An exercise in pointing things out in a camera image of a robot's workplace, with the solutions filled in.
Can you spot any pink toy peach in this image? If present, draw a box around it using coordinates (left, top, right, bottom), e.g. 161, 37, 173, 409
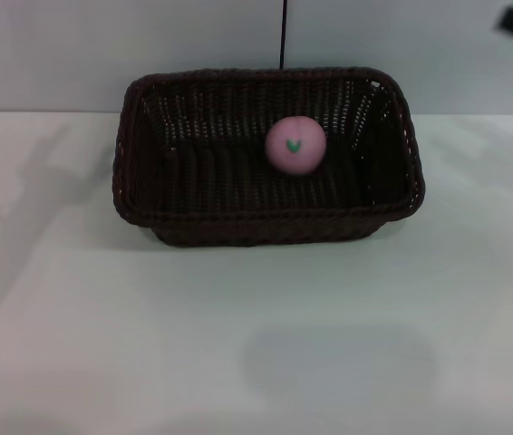
264, 114, 328, 176

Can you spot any dark brown woven rectangular basket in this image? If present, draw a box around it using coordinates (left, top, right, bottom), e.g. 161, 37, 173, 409
111, 66, 427, 249

